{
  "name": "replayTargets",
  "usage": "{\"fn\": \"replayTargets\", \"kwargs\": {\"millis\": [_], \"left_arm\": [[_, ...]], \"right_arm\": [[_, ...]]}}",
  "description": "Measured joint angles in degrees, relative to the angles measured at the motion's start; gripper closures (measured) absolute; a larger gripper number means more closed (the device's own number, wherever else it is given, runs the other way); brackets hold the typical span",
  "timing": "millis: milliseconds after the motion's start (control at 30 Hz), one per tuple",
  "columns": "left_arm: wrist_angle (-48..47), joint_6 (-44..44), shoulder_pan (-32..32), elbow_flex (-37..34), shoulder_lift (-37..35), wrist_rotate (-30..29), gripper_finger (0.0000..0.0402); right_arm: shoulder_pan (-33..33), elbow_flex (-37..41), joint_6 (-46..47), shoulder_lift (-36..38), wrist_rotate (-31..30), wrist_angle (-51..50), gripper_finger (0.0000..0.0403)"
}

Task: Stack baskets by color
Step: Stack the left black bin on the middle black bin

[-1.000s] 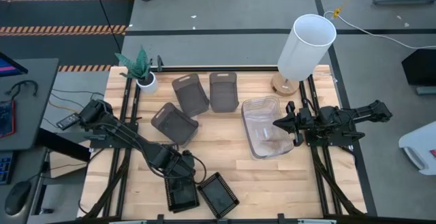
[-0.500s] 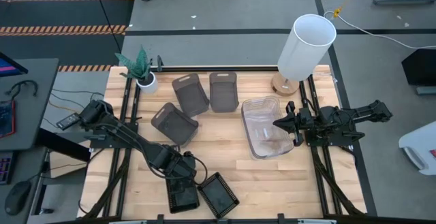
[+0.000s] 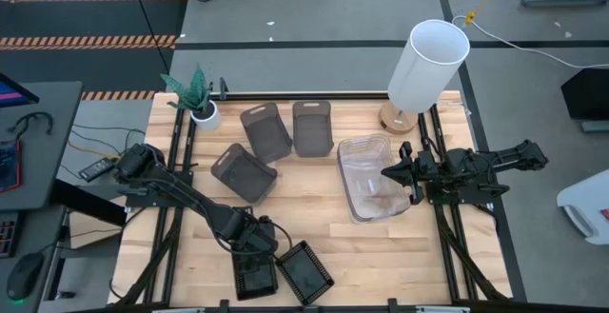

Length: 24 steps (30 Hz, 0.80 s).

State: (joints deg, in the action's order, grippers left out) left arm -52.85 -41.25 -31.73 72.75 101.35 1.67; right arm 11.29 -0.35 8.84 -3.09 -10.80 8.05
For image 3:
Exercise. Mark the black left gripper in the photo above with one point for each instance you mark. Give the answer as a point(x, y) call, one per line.
point(259, 239)

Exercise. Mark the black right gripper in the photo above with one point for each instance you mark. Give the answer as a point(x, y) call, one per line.
point(421, 172)

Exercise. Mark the smoky grey plastic bin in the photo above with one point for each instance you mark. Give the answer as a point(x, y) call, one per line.
point(312, 130)
point(245, 175)
point(266, 134)

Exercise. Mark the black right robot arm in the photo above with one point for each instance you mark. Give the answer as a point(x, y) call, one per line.
point(499, 158)

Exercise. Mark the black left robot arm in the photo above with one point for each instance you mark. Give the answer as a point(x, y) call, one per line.
point(190, 199)

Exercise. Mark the round wooden lamp base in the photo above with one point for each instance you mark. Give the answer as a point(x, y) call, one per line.
point(397, 123)

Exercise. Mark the white cylindrical lamp shade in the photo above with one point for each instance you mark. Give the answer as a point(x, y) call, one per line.
point(418, 80)

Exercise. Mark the white plant pot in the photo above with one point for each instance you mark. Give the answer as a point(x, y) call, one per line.
point(209, 120)

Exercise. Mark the green artificial plant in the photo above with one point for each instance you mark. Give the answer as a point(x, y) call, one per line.
point(195, 95)

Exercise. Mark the white plastic object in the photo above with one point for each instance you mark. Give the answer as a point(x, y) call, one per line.
point(587, 199)

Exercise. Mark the black box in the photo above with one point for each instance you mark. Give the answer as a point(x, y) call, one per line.
point(587, 94)

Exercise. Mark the grey desk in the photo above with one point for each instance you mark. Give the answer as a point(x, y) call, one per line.
point(52, 161)

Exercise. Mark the black computer mouse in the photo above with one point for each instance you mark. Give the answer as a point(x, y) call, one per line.
point(24, 275)

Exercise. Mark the black keyboard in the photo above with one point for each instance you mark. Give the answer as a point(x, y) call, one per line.
point(7, 234)

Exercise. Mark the dark blue mouse pad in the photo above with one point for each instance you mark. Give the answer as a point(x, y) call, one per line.
point(9, 165)

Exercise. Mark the computer monitor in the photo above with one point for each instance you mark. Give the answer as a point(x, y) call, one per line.
point(12, 96)

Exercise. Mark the black aluminium frame rail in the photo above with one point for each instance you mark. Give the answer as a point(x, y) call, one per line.
point(295, 96)

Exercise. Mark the black clamp post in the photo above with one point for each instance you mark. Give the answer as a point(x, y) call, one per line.
point(223, 88)

